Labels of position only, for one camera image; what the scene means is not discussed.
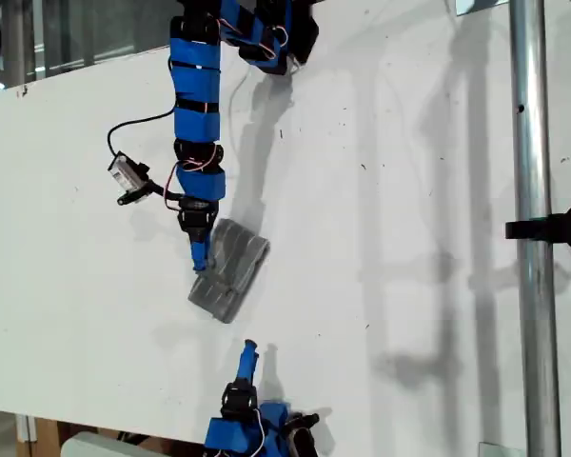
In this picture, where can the white box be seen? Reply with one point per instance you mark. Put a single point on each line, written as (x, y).
(95, 446)

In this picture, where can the grey striped towel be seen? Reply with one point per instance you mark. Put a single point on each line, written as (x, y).
(233, 271)

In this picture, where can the black camera stalk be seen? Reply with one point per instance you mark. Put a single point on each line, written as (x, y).
(307, 420)
(140, 192)

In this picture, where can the black clamp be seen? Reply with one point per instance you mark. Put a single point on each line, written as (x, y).
(552, 227)

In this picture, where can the small camera box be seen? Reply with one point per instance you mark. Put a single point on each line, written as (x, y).
(302, 440)
(124, 170)

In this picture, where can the steel post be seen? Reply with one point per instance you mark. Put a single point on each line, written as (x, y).
(533, 143)

